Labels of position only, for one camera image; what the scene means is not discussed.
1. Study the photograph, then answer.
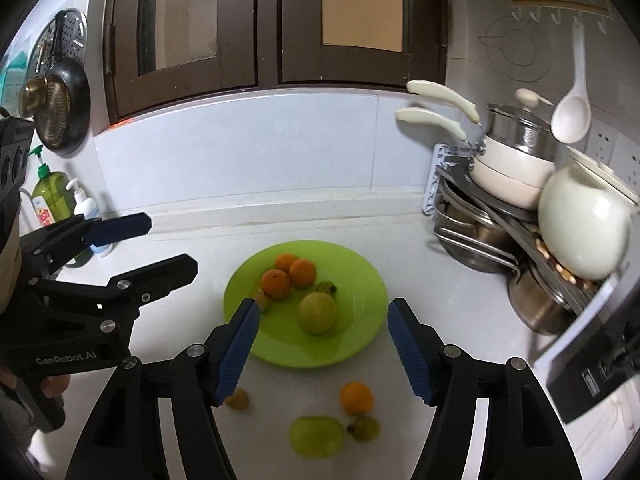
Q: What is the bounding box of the green dish soap bottle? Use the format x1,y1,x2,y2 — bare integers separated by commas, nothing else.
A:
27,145,71,226

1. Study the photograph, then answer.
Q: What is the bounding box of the steel pot with lid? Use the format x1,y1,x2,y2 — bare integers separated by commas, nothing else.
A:
485,87,558,163

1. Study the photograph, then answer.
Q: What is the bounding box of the white wall power outlet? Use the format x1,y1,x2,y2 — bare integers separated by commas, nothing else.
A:
590,120,626,166
620,152,640,191

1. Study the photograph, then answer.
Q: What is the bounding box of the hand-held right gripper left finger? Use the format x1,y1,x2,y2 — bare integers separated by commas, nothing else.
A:
65,297,261,480

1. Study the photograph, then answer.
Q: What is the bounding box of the white pump bottle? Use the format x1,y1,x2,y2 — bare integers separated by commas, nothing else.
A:
66,177,115,258

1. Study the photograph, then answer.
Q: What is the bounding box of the round steel steamer tray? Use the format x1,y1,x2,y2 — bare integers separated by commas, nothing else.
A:
27,8,88,91

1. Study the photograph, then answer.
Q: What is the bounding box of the black frying pan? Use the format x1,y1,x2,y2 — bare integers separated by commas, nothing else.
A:
35,15,92,156

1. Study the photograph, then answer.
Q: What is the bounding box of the grey pot rack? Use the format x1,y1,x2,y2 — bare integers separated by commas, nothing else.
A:
421,142,626,366

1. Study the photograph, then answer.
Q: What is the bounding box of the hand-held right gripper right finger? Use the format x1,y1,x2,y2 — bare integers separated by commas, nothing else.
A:
387,297,583,480

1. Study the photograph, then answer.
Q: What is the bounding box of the teal and white paper box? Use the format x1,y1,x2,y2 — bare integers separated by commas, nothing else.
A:
0,50,31,106

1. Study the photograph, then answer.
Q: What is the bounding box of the person's left hand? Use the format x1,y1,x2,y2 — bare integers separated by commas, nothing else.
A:
0,367,71,403

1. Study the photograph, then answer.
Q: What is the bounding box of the white spoon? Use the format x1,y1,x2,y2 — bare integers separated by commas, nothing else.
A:
550,20,592,144

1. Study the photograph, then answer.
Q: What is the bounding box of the green plate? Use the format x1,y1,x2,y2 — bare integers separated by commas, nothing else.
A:
223,240,389,367

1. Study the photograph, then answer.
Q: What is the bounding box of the copper strainer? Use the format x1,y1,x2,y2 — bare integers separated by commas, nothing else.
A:
35,80,73,147

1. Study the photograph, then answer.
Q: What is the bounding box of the small copper pot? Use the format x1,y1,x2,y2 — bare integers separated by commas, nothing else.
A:
18,74,48,118

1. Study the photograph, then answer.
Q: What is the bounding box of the white ceramic teapot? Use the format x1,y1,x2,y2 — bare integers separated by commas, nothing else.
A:
537,146,633,282

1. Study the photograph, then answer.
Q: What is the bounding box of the dark brown window door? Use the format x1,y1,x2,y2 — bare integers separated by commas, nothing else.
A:
275,0,448,93
102,0,281,123

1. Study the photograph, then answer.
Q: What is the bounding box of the cream pan with handle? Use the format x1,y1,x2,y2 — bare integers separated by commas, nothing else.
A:
395,106,548,211
406,80,557,183

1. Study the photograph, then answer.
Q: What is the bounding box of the wide steel pot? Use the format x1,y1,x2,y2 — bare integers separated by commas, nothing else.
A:
432,180,523,275

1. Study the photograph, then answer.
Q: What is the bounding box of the brown beaded trivet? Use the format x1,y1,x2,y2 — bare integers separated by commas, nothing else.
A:
535,237,598,291

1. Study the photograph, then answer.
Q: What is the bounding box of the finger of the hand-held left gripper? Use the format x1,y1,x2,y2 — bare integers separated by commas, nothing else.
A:
30,253,199,311
20,211,152,281

